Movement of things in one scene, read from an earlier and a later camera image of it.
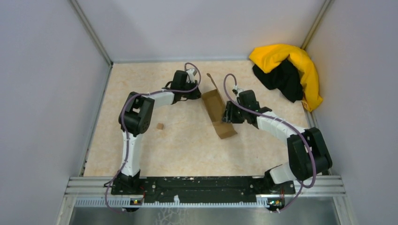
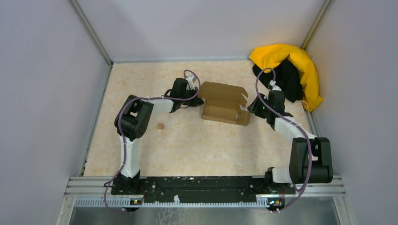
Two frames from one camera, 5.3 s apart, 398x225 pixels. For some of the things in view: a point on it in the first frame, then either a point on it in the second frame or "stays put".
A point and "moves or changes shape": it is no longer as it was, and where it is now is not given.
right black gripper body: (236, 114) → (259, 109)
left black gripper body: (190, 95) → (189, 93)
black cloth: (286, 78) stays put
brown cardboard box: (216, 107) moves or changes shape
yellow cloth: (268, 57) stays put
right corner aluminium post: (323, 11) stays put
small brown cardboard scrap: (160, 126) stays put
